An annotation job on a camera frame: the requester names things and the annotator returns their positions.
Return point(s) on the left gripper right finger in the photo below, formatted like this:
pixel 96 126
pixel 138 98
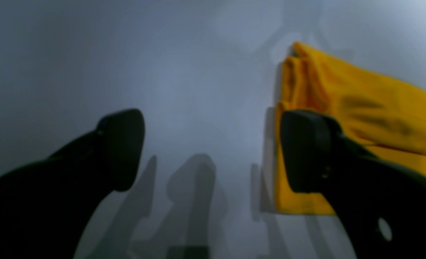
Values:
pixel 381 204

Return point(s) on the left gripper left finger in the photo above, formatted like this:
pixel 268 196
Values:
pixel 45 206

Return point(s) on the yellow T-shirt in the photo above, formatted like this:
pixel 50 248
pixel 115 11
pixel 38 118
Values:
pixel 385 115

